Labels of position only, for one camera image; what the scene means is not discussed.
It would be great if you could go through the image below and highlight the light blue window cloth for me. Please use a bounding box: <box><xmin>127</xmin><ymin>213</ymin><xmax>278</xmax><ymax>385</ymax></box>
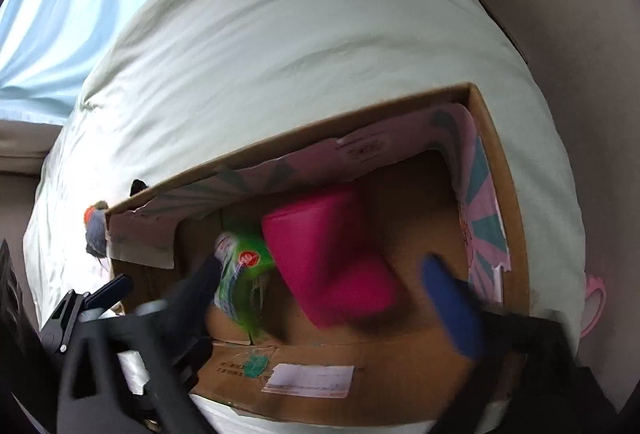
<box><xmin>1</xmin><ymin>0</ymin><xmax>146</xmax><ymax>125</ymax></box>

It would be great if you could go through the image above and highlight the green wet wipes pack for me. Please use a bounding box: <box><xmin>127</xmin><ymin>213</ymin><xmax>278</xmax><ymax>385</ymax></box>
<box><xmin>214</xmin><ymin>231</ymin><xmax>276</xmax><ymax>341</ymax></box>

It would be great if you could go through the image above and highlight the grey plush toy orange tuft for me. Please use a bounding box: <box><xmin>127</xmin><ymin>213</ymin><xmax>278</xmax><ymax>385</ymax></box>
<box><xmin>84</xmin><ymin>201</ymin><xmax>108</xmax><ymax>259</ymax></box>

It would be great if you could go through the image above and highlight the black cloth item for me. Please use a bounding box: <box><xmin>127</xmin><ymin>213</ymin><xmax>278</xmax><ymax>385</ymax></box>
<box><xmin>129</xmin><ymin>179</ymin><xmax>148</xmax><ymax>197</ymax></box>

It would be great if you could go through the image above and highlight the pink zippered pouch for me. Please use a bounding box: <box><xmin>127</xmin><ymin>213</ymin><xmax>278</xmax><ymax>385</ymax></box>
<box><xmin>262</xmin><ymin>186</ymin><xmax>400</xmax><ymax>328</ymax></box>

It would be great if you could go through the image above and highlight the pale green bed sheet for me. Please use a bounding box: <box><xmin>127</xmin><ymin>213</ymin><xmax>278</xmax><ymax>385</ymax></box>
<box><xmin>22</xmin><ymin>0</ymin><xmax>587</xmax><ymax>430</ymax></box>

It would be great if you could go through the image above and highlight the cardboard box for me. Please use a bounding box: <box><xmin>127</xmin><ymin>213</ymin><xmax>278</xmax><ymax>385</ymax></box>
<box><xmin>106</xmin><ymin>84</ymin><xmax>529</xmax><ymax>426</ymax></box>

